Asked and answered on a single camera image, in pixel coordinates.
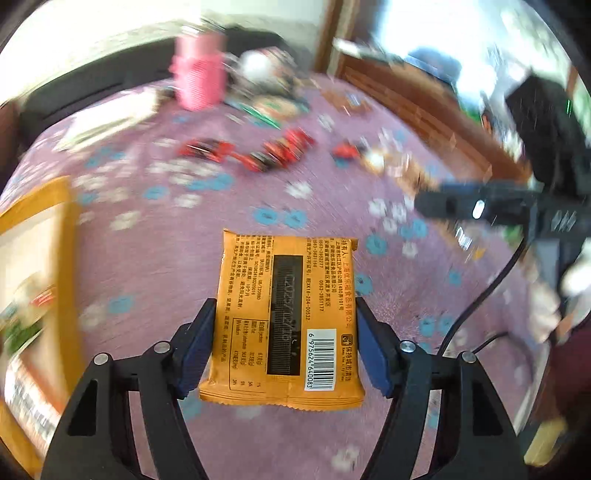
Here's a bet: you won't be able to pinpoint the green edged rice cracker packet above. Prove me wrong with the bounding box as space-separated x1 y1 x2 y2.
244 94 311 128

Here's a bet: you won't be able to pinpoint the pink thermos with knit sleeve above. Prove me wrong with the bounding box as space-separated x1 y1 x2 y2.
168 32 228 112

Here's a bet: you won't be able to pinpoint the wooden cabinet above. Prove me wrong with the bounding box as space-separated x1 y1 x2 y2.
331 44 533 182

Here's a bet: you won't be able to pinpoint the blurred yellow object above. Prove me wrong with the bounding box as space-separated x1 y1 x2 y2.
523 417 570 468

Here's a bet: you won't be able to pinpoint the white plastic jar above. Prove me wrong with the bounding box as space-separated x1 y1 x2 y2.
239 49 274 79

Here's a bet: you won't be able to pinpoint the red foil candy cluster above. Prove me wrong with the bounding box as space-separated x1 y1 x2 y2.
239 128 318 173

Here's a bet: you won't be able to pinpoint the person's right forearm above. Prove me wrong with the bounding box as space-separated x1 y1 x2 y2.
547 320 591 423

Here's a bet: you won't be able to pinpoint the black leather sofa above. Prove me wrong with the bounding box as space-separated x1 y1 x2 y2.
17 36 298 121

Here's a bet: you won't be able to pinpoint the person's right hand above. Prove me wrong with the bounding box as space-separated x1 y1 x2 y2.
528 258 591 343

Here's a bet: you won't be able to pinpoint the black cable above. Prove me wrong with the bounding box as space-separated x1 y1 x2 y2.
436 226 551 371

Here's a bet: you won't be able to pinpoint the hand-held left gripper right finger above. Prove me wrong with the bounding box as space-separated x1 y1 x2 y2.
355 298 527 480

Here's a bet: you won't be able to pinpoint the yellow taped cardboard box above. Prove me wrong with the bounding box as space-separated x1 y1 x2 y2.
0 177 85 477

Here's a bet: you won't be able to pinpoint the purple floral tablecloth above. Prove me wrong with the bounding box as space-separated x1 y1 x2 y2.
0 74 555 480

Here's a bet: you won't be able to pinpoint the brown snack packet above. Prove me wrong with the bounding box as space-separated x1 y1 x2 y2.
322 89 373 114

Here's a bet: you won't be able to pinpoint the orange barcode cracker packet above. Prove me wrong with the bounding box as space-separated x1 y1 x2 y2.
198 229 366 411

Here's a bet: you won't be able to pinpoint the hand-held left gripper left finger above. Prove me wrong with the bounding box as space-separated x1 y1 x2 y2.
41 298 218 480

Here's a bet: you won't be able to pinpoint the large green pea packet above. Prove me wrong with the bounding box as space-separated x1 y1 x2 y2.
0 316 44 358

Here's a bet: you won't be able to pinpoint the dark red candy packets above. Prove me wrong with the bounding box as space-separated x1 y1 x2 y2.
177 137 234 162

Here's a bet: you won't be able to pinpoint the stack of papers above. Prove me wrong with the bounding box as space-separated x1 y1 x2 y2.
54 89 161 153

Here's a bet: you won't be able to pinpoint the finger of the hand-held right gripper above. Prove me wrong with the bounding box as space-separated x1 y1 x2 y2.
414 181 537 227

